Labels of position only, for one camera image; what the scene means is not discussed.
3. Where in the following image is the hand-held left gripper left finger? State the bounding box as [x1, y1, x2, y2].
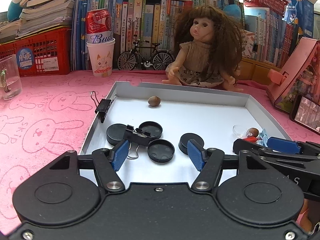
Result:
[49, 140, 129, 192]

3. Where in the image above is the large red plastic basket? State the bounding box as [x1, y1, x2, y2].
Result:
[0, 26, 72, 77]

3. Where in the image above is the miniature black bicycle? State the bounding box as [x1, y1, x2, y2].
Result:
[117, 35, 174, 71]

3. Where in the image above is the black binder clip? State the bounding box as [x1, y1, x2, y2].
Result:
[123, 124, 154, 159]
[90, 91, 117, 123]

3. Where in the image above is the red drink can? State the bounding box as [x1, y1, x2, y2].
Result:
[86, 8, 113, 44]

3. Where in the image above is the clear plastic half sphere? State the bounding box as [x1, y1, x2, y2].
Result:
[232, 125, 250, 139]

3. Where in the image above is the brown wooden box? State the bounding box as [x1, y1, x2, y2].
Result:
[240, 56, 283, 85]

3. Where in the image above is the row of upright books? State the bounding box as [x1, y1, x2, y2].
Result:
[90, 0, 300, 68]

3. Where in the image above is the pink rabbit-print cloth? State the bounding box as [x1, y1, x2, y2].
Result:
[0, 69, 320, 220]

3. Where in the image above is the white paper cup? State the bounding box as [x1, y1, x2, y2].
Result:
[86, 38, 115, 78]

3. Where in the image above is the light blue plastic clip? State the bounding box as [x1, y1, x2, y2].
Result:
[257, 129, 269, 147]

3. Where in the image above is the stack of lying books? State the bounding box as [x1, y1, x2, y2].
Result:
[0, 0, 75, 43]

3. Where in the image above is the person's right hand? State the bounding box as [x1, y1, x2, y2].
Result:
[299, 200, 313, 230]

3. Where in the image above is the clear glass mug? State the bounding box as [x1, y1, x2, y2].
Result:
[0, 54, 23, 100]

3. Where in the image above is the doll with brown hair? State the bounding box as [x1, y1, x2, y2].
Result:
[162, 6, 244, 92]

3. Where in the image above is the white cardboard box tray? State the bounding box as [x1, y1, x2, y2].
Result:
[79, 81, 293, 178]

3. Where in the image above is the small blue white plush toy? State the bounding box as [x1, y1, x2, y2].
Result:
[7, 0, 25, 21]

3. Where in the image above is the row of blue thin booklets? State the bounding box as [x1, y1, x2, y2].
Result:
[71, 0, 91, 71]

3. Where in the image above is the pink triangular dollhouse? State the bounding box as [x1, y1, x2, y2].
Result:
[266, 37, 320, 113]

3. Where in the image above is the black round lid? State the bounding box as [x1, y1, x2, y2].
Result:
[147, 139, 175, 164]
[138, 121, 163, 138]
[179, 133, 205, 155]
[106, 124, 129, 145]

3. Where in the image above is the blue printed packet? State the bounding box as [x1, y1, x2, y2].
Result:
[282, 0, 314, 39]

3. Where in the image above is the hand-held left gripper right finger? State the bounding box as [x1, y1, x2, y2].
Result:
[187, 140, 273, 192]

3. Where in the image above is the black smartphone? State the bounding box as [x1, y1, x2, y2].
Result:
[290, 95, 320, 133]

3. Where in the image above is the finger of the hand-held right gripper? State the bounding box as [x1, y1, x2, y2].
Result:
[233, 139, 320, 170]
[267, 137, 320, 155]

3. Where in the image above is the white printed cardboard box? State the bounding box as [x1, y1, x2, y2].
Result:
[241, 29, 262, 60]

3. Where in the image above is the big blue plush toy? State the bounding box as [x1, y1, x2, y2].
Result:
[207, 0, 245, 23]

